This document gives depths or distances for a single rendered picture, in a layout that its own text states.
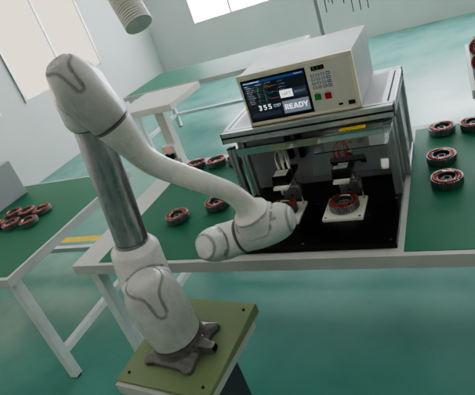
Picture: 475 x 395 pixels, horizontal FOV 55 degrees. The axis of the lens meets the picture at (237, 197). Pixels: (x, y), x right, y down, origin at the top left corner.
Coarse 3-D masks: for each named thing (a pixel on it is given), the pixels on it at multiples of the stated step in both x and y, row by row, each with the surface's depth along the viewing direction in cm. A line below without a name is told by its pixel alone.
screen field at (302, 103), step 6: (306, 96) 168; (282, 102) 172; (288, 102) 171; (294, 102) 170; (300, 102) 170; (306, 102) 169; (288, 108) 173; (294, 108) 172; (300, 108) 171; (306, 108) 170
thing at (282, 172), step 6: (294, 168) 188; (276, 174) 183; (282, 174) 181; (288, 174) 182; (294, 174) 186; (276, 180) 182; (282, 180) 181; (288, 180) 180; (294, 180) 190; (276, 186) 183; (282, 186) 181; (288, 186) 181
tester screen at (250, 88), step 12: (300, 72) 164; (252, 84) 172; (264, 84) 171; (276, 84) 169; (288, 84) 167; (300, 84) 166; (252, 96) 175; (264, 96) 173; (276, 96) 172; (288, 96) 170; (300, 96) 168; (252, 108) 178; (276, 108) 174
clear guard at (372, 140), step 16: (336, 128) 166; (368, 128) 157; (384, 128) 153; (320, 144) 158; (336, 144) 154; (352, 144) 150; (368, 144) 146; (384, 144) 143; (320, 160) 152; (368, 160) 144; (384, 160) 142
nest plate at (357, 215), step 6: (360, 198) 174; (366, 198) 172; (360, 204) 171; (366, 204) 171; (360, 210) 167; (324, 216) 171; (330, 216) 170; (336, 216) 168; (342, 216) 167; (348, 216) 166; (354, 216) 165; (360, 216) 163; (324, 222) 170
